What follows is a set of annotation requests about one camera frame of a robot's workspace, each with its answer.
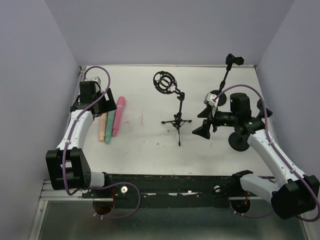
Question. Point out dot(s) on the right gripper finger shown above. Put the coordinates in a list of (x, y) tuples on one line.
[(203, 131), (206, 113)]

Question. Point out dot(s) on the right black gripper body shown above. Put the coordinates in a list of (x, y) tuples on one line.
[(212, 121)]

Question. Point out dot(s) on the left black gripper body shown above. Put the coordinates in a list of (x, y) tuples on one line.
[(107, 101)]

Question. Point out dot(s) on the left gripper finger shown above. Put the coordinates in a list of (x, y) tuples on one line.
[(110, 103), (96, 88)]

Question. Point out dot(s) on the beige microphone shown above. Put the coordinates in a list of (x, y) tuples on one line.
[(102, 127)]

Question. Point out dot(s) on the pink microphone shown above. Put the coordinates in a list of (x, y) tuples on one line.
[(121, 103)]

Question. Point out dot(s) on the green microphone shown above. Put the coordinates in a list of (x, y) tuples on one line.
[(109, 126)]

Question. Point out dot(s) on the black tripod shock-mount stand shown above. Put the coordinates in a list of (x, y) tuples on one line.
[(166, 84)]

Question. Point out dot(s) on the black round-base clip stand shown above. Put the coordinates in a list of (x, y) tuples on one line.
[(229, 61)]

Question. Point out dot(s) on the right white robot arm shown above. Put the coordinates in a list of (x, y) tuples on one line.
[(293, 193)]

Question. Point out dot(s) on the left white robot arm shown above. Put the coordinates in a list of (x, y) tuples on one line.
[(67, 165)]

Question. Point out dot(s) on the black round-base stand front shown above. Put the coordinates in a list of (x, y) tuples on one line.
[(238, 142)]

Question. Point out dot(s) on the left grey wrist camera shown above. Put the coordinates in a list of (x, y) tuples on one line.
[(96, 79)]

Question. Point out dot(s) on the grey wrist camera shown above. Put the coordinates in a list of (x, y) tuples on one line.
[(210, 99), (96, 79)]

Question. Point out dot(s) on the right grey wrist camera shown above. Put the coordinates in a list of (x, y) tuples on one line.
[(210, 99)]

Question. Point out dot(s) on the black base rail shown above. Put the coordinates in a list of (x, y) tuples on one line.
[(172, 191)]

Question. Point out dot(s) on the aluminium frame profile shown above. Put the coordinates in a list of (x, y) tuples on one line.
[(47, 194)]

